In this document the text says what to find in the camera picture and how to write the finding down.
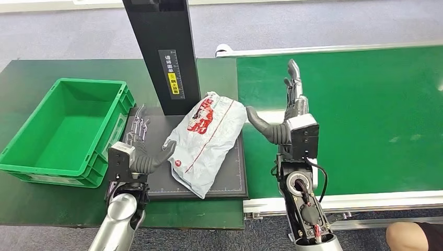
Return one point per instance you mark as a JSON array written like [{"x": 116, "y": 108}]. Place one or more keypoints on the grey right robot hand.
[{"x": 277, "y": 133}]

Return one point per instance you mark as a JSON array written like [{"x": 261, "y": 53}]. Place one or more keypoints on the person's knee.
[{"x": 405, "y": 237}]

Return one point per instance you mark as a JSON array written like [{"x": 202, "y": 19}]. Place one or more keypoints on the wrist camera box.
[
  {"x": 119, "y": 161},
  {"x": 304, "y": 137}
]

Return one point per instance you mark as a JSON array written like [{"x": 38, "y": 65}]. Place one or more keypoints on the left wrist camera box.
[{"x": 119, "y": 161}]

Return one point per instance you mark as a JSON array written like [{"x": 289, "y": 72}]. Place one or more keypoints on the green conveyor belt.
[{"x": 363, "y": 121}]

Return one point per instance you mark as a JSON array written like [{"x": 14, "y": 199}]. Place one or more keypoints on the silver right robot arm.
[{"x": 308, "y": 214}]

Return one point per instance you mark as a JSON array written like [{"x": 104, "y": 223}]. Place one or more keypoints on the black inbound scanner machine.
[{"x": 162, "y": 52}]

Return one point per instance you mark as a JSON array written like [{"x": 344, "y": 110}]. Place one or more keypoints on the white package with red print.
[{"x": 207, "y": 145}]

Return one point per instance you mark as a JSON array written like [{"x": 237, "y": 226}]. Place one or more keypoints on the green plastic crate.
[{"x": 69, "y": 138}]

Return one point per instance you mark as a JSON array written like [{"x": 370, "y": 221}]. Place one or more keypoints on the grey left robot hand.
[{"x": 148, "y": 161}]

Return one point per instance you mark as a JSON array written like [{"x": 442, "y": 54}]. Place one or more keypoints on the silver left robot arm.
[{"x": 119, "y": 218}]

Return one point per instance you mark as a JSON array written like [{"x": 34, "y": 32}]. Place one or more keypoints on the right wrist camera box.
[{"x": 304, "y": 137}]

